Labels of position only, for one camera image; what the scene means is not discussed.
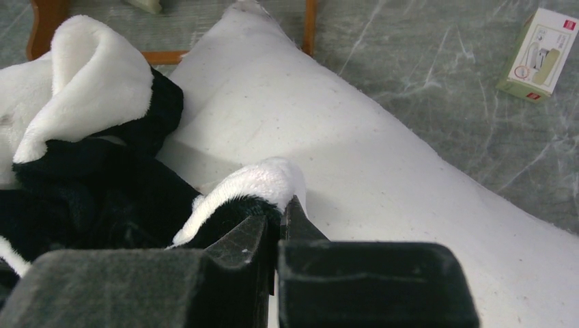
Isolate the wooden shelf rack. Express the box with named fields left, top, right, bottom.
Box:
left=27, top=1, right=322, bottom=66

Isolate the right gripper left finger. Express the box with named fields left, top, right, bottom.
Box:
left=1, top=217, right=270, bottom=327

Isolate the small white green box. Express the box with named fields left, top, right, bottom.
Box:
left=496, top=8, right=578, bottom=103

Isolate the white pillow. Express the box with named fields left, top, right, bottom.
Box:
left=160, top=1, right=578, bottom=327

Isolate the black white checkered pillowcase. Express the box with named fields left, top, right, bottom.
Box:
left=1, top=15, right=306, bottom=292

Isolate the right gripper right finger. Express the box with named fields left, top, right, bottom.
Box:
left=277, top=198, right=480, bottom=327

